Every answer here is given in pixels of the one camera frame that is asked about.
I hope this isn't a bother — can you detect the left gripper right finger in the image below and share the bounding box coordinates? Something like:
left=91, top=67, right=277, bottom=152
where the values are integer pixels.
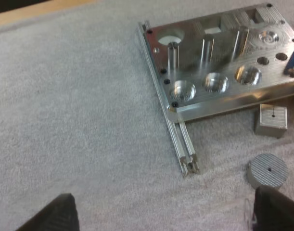
left=252, top=185, right=294, bottom=231

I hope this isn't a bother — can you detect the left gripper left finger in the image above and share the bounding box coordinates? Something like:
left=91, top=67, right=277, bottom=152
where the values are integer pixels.
left=16, top=193, right=80, bottom=231

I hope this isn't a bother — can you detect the grey ribbed disc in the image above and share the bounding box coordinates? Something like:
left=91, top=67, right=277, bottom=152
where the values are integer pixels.
left=246, top=153, right=289, bottom=190

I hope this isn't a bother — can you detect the bright blue cylinder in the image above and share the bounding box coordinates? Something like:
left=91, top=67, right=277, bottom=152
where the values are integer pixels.
left=283, top=37, right=294, bottom=76

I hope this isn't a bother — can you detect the metal plate on aluminium rails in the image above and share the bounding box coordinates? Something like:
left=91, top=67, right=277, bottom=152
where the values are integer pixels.
left=136, top=2, right=294, bottom=179

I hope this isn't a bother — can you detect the grey metal block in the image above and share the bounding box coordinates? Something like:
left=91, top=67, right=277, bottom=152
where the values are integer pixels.
left=255, top=103, right=288, bottom=139

